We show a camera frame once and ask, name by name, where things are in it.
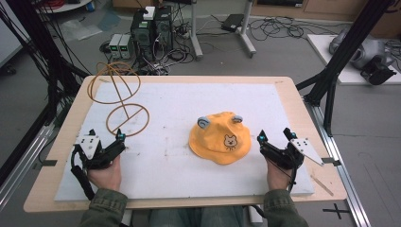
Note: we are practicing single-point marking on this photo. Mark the white foam mat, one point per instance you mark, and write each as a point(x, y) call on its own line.
point(176, 107)

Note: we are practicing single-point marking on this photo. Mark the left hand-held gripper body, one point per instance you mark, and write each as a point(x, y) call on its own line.
point(90, 148)

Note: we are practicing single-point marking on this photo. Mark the person's right hand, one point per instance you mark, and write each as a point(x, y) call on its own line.
point(277, 178)

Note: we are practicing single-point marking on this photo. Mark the person's left hand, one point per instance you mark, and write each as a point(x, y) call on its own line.
point(105, 176)

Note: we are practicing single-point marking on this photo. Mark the person's lap in jeans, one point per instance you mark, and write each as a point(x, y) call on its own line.
point(195, 218)

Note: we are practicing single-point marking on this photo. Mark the grey tape piece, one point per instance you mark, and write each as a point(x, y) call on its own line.
point(48, 163)
point(331, 161)

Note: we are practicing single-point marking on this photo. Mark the white panel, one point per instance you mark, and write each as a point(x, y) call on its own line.
point(8, 41)

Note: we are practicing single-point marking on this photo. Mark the small white box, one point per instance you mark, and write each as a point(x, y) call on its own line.
point(149, 12)

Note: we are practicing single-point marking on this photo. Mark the yellow bucket hat with ears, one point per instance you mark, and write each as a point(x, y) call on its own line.
point(220, 142)

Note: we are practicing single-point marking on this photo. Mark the grey metal stand leg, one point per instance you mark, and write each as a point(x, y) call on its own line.
point(247, 34)
point(196, 34)

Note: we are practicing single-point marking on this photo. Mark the flat black box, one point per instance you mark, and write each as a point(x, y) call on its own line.
point(232, 22)

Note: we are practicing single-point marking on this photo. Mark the clear plastic sheet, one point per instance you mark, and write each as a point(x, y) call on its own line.
point(80, 30)

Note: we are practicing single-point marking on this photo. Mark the white round table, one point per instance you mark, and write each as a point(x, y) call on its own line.
point(67, 5)

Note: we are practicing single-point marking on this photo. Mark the grey rounded shell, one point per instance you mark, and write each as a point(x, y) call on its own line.
point(369, 50)

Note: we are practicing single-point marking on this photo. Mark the thin wooden stick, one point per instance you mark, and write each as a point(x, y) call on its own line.
point(322, 186)

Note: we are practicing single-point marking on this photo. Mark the white low platform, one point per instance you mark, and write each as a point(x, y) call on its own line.
point(324, 50)

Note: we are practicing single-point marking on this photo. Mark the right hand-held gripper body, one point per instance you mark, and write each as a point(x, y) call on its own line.
point(285, 157)

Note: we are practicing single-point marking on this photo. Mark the black metal frame strut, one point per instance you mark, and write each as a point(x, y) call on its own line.
point(34, 47)
point(346, 53)

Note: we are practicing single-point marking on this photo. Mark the black device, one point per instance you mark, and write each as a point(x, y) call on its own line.
point(376, 72)

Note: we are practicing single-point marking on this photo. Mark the black computer tower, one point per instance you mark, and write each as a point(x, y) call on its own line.
point(164, 30)
point(143, 36)

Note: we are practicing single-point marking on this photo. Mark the white bench power supply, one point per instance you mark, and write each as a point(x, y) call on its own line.
point(115, 45)
point(126, 46)

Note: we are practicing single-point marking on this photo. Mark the aluminium rail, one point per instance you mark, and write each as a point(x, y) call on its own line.
point(22, 164)
point(339, 157)

